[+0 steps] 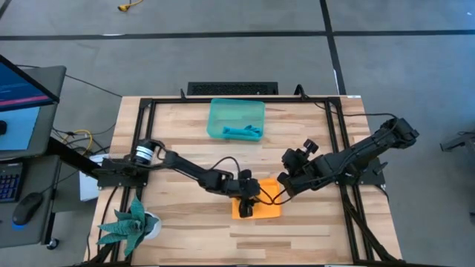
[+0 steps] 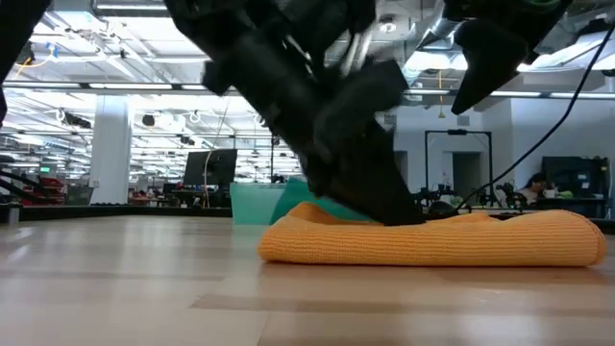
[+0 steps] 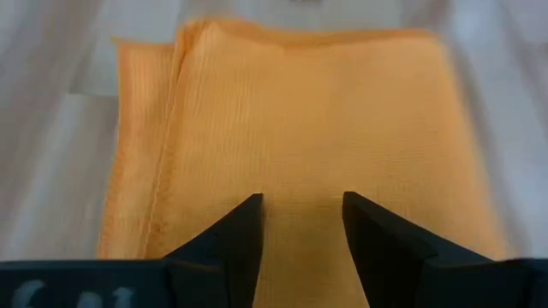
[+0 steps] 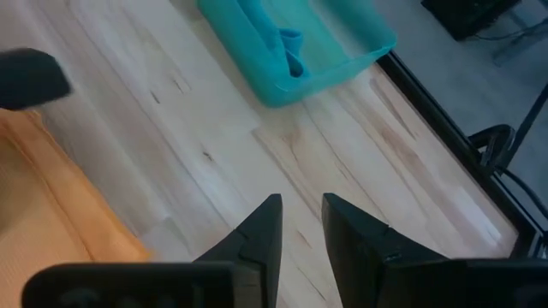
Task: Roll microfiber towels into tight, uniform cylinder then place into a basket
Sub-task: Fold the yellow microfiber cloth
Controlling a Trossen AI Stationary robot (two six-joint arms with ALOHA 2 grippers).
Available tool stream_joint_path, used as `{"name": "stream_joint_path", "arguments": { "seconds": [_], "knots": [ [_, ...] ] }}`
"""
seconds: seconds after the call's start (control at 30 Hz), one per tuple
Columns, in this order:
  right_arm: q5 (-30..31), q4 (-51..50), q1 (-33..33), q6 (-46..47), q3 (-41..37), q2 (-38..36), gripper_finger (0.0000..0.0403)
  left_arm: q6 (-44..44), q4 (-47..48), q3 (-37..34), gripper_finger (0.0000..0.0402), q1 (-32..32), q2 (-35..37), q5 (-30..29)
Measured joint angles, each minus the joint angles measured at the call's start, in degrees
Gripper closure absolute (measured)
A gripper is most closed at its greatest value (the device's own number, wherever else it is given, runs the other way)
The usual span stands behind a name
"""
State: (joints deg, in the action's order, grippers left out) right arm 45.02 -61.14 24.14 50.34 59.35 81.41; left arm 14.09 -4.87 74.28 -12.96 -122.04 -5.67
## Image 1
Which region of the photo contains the black keyboard purple backlight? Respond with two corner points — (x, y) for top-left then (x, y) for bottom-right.
(0, 162), (23, 203)

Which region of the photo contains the black left wrist camera cable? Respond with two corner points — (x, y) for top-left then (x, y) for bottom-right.
(207, 156), (242, 177)

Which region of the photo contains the translucent teal plastic basket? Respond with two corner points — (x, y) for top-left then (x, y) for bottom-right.
(206, 98), (266, 142)

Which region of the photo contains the white box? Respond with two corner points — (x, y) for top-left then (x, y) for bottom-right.
(79, 154), (108, 202)

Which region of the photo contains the white plant pot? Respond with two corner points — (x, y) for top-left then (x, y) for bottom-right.
(142, 211), (163, 240)

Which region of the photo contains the black aluminium table frame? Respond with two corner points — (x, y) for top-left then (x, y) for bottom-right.
(47, 95), (402, 266)

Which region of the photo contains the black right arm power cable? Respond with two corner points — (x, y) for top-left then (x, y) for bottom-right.
(313, 100), (399, 120)

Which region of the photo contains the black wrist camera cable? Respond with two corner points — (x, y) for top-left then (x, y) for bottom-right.
(259, 185), (294, 206)
(207, 156), (242, 177)

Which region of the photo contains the yellow cable with plug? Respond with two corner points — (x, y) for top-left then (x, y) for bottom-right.
(117, 0), (144, 12)

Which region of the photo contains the green artificial plant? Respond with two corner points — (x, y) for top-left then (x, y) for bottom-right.
(96, 195), (159, 257)

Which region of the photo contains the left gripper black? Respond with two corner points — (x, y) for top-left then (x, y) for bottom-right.
(224, 170), (261, 219)

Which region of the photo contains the coiled yellow cable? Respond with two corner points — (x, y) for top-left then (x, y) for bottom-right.
(61, 128), (94, 155)

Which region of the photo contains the black perforated floor grille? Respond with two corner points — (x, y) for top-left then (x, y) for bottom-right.
(186, 82), (279, 96)

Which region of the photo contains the black cable bundle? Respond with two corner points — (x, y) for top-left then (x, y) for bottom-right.
(339, 185), (394, 263)

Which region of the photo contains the blue microfiber towel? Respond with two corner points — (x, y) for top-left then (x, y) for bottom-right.
(221, 125), (263, 139)

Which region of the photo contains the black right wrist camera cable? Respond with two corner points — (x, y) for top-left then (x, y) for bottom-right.
(259, 185), (294, 206)

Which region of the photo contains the black metal stand foot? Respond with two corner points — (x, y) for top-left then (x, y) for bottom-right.
(439, 130), (475, 164)

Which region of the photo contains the orange microfiber towel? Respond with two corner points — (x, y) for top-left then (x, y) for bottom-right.
(232, 177), (282, 220)

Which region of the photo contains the thin black monitor cable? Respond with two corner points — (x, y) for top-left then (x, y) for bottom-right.
(16, 65), (123, 98)

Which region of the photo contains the computer monitor blue screen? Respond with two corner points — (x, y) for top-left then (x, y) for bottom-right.
(0, 54), (61, 112)

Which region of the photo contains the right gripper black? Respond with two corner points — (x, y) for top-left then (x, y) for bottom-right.
(278, 139), (327, 197)

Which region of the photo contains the black computer mouse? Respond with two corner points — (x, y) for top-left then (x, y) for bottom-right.
(12, 191), (45, 226)

